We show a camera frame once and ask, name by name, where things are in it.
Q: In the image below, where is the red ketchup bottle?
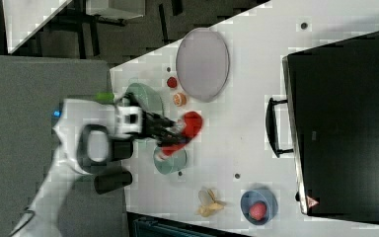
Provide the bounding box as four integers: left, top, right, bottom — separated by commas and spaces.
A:
161, 112, 203, 159

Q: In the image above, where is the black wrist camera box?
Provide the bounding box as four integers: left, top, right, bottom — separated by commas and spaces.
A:
111, 139, 134, 161

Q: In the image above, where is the light purple round plate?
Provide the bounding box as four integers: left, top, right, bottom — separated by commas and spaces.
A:
176, 28, 230, 103

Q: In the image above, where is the blue bowl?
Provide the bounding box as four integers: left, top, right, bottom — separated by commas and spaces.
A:
240, 189, 278, 225

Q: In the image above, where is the peeled banana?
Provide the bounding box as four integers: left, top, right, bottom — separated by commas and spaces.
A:
196, 189, 225, 217

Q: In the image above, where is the bright green small object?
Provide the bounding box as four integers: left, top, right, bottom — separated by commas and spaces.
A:
95, 93, 114, 103

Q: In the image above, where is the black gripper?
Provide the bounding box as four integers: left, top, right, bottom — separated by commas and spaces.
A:
140, 112, 190, 147

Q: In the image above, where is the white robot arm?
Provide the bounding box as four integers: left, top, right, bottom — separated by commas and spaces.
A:
10, 93, 199, 237

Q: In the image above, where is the green perforated strainer basket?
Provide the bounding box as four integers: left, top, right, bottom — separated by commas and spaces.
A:
126, 83, 164, 115

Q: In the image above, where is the red strawberry in bowl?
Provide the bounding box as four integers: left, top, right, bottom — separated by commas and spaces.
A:
249, 201, 266, 221

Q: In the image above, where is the green cup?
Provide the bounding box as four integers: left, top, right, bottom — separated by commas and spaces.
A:
153, 147, 188, 175

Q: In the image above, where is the orange slice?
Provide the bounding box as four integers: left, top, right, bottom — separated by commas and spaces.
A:
173, 93, 187, 107

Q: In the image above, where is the small red strawberry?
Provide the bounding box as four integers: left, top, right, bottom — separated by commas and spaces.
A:
167, 77, 178, 89

